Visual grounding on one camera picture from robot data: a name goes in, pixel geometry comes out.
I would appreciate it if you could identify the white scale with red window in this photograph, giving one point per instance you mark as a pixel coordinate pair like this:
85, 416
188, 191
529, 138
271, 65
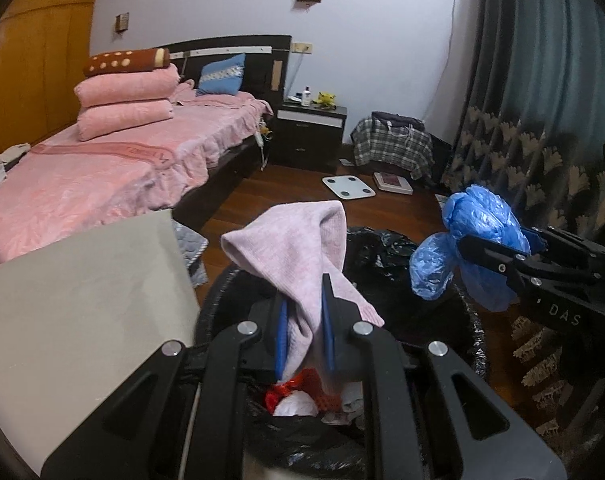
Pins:
393, 183

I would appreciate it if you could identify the wall socket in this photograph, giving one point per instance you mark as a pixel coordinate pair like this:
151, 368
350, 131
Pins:
301, 48

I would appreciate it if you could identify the yellow plush toy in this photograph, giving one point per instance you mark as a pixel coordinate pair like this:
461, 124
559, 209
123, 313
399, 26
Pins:
326, 100

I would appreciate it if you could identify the pink bedspread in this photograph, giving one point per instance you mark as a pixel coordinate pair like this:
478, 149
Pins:
82, 180

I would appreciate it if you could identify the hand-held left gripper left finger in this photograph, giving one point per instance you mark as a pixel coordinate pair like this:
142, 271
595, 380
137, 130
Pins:
282, 345

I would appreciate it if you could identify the grey quilted pad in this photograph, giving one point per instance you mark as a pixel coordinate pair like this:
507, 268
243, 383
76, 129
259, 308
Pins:
192, 250

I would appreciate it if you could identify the white bathroom scale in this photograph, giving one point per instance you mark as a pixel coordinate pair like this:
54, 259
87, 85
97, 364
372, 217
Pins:
348, 187

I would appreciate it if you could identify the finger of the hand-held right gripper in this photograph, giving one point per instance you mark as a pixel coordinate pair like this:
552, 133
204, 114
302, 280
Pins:
536, 240
487, 255

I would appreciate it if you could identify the blue pillow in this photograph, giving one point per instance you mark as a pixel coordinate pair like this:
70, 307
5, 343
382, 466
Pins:
222, 75

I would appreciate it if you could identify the red cloth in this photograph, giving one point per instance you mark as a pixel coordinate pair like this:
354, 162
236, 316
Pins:
277, 394

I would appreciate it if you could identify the pink folded blanket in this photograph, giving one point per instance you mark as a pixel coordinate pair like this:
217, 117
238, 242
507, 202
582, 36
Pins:
125, 120

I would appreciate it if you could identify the white lotion bottle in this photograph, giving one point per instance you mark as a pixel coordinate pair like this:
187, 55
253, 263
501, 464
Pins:
307, 97

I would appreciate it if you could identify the dark wooden bed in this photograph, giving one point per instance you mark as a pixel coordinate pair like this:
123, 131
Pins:
257, 75

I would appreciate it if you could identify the pink sock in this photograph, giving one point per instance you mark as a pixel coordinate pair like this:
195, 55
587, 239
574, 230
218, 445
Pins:
292, 245

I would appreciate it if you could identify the black white garment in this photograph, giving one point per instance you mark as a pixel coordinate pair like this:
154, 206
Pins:
2, 170

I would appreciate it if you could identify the wooden wardrobe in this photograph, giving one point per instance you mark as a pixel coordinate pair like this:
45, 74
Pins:
37, 60

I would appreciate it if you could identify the stacked pink pillows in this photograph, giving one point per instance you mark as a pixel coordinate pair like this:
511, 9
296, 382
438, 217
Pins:
127, 85

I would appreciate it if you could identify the brown dotted blanket roll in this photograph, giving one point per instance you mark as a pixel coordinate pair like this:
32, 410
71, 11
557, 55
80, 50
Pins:
127, 61

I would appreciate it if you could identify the plaid bag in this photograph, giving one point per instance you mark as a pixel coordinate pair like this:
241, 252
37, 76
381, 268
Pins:
392, 147

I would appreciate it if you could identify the beige tablecloth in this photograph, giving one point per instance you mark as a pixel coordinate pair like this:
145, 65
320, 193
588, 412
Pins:
82, 290

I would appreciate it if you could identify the dark nightstand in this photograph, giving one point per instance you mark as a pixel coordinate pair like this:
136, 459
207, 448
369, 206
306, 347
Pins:
307, 140

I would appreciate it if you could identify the dark green patterned curtain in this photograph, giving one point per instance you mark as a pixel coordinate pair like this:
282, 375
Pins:
532, 85

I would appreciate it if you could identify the small white box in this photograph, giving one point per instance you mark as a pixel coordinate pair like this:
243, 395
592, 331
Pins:
442, 199

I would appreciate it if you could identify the white crumpled tissue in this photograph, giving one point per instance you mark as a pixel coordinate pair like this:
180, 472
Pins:
295, 405

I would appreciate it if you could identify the trash bin with black bag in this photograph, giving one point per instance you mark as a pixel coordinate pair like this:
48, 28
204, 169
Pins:
382, 255

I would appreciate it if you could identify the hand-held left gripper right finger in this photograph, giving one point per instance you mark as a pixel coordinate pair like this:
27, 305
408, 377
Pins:
327, 325

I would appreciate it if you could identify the blue plastic shoe cover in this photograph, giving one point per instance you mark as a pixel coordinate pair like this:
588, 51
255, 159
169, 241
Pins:
475, 210

